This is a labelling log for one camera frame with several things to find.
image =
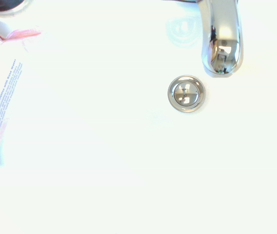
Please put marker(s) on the white sink basin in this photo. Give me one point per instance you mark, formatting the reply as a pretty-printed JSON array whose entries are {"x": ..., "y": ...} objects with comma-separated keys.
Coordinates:
[{"x": 118, "y": 151}]

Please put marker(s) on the chrome sink drain stopper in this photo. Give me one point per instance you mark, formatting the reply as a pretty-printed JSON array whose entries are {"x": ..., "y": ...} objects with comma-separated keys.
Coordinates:
[{"x": 186, "y": 93}]

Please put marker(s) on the chrome faucet spout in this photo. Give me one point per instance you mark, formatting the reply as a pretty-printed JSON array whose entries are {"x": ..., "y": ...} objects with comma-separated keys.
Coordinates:
[{"x": 222, "y": 31}]

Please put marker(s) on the dark round container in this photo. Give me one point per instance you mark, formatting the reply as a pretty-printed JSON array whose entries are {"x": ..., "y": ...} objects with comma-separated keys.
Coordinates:
[{"x": 2, "y": 5}]

